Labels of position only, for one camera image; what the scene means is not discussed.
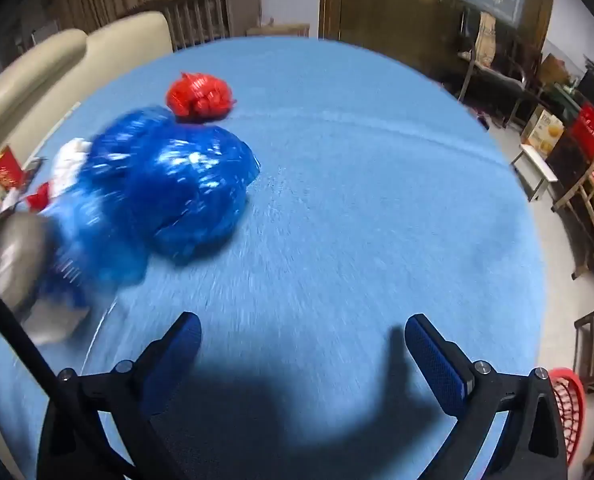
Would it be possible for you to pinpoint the wooden glazed door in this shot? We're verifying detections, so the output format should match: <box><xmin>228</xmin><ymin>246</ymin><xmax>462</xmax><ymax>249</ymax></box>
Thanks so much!
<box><xmin>319</xmin><ymin>0</ymin><xmax>558</xmax><ymax>56</ymax></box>

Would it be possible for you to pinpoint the beige sofa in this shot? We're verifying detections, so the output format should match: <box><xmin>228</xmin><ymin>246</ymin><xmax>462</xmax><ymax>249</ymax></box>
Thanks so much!
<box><xmin>0</xmin><ymin>10</ymin><xmax>174</xmax><ymax>201</ymax></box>

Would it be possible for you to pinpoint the striped beige scarf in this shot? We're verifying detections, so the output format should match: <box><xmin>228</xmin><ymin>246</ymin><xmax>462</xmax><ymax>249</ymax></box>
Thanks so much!
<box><xmin>477</xmin><ymin>10</ymin><xmax>500</xmax><ymax>68</ymax></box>

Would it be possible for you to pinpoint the brown cardboard box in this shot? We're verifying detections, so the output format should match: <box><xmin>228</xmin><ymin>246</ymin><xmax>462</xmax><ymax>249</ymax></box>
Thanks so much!
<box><xmin>542</xmin><ymin>55</ymin><xmax>569</xmax><ymax>83</ymax></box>

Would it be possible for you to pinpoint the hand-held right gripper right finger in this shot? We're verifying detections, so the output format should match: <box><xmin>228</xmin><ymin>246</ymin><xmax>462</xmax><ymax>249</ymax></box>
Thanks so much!
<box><xmin>403</xmin><ymin>313</ymin><xmax>570</xmax><ymax>480</ymax></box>

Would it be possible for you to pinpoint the small white stool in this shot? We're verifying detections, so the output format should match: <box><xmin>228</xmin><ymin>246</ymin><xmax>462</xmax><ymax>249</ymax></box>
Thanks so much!
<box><xmin>511</xmin><ymin>142</ymin><xmax>560</xmax><ymax>203</ymax></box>

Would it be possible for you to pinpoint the wooden radiator cover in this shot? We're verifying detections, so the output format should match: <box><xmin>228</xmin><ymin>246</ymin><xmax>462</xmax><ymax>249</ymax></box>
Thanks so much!
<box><xmin>162</xmin><ymin>0</ymin><xmax>273</xmax><ymax>51</ymax></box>

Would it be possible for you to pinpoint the white paper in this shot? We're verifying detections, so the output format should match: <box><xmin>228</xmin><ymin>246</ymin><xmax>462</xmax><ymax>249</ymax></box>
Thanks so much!
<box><xmin>52</xmin><ymin>137</ymin><xmax>95</xmax><ymax>201</ymax></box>

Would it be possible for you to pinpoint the yellow and white carton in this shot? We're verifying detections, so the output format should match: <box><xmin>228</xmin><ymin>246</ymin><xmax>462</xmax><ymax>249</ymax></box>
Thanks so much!
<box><xmin>521</xmin><ymin>106</ymin><xmax>565</xmax><ymax>156</ymax></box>

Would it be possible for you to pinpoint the black metal armchair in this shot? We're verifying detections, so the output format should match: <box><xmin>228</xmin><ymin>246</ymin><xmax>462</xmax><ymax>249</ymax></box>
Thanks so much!
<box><xmin>454</xmin><ymin>7</ymin><xmax>538</xmax><ymax>128</ymax></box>

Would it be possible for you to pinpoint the blue plastic bag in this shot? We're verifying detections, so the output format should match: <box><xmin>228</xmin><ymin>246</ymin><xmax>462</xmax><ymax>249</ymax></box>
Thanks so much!
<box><xmin>42</xmin><ymin>105</ymin><xmax>263</xmax><ymax>306</ymax></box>

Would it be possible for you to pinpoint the red fabric ribbon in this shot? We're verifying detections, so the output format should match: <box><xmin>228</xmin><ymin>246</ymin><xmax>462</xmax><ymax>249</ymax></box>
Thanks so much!
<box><xmin>24</xmin><ymin>182</ymin><xmax>52</xmax><ymax>211</ymax></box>

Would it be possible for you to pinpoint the black cable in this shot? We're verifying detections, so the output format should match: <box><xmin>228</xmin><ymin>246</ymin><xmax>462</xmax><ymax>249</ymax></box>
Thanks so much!
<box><xmin>0</xmin><ymin>275</ymin><xmax>188</xmax><ymax>480</ymax></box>

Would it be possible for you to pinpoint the blue tablecloth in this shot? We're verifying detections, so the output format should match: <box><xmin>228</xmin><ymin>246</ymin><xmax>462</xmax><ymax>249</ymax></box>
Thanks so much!
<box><xmin>0</xmin><ymin>35</ymin><xmax>550</xmax><ymax>480</ymax></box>

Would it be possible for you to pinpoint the red plastic bag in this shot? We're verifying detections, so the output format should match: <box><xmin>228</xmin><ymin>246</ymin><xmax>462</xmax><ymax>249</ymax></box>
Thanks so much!
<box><xmin>165</xmin><ymin>72</ymin><xmax>238</xmax><ymax>123</ymax></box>

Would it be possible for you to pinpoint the red cylindrical can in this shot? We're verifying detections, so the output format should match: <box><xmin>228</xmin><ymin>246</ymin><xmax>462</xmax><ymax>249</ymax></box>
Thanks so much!
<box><xmin>0</xmin><ymin>145</ymin><xmax>28</xmax><ymax>192</ymax></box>

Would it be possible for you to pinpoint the red plastic basket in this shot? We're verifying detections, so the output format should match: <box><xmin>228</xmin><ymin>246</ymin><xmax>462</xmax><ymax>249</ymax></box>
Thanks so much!
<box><xmin>547</xmin><ymin>367</ymin><xmax>587</xmax><ymax>466</ymax></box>

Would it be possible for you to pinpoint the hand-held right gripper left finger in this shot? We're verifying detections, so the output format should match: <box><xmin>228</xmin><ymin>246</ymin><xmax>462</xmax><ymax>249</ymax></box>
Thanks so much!
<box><xmin>37</xmin><ymin>311</ymin><xmax>203</xmax><ymax>480</ymax></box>

